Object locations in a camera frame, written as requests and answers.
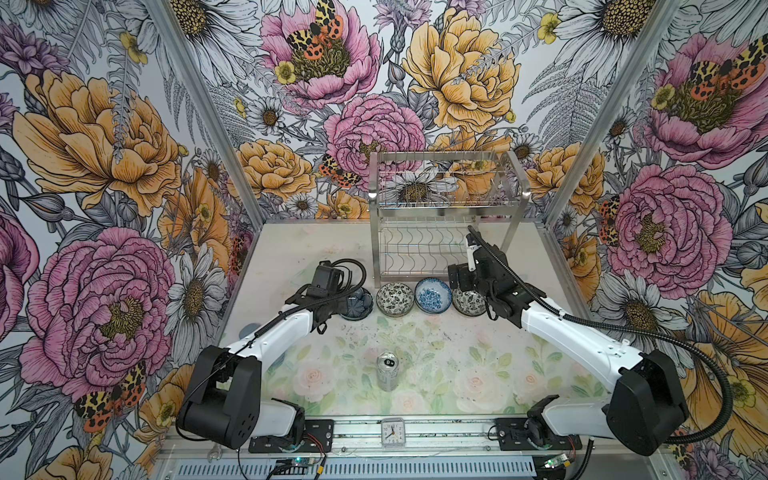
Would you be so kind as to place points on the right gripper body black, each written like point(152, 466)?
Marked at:
point(469, 281)

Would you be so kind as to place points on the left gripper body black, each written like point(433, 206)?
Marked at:
point(338, 307)

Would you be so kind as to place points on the dark grey petal bowl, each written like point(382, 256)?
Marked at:
point(357, 305)

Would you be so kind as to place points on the blue floral bowl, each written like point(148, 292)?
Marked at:
point(433, 296)

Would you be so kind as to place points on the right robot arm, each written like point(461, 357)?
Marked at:
point(643, 404)

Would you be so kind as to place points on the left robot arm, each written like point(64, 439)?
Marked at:
point(223, 403)

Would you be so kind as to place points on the steel two-tier dish rack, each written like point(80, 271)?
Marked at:
point(422, 205)

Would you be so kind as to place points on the dark speckled pattern bowl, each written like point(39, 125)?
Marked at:
point(469, 303)

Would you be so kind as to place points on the silver drink can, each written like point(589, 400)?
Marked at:
point(387, 371)

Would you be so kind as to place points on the small white clock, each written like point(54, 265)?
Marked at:
point(393, 432)

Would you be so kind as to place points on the steel wrench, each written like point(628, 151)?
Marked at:
point(214, 454)

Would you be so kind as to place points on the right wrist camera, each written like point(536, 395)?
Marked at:
point(471, 247)

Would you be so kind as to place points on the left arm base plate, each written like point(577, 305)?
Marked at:
point(316, 436)

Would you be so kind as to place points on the aluminium front rail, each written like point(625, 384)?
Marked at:
point(358, 437)

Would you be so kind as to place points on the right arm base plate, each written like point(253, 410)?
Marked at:
point(528, 434)

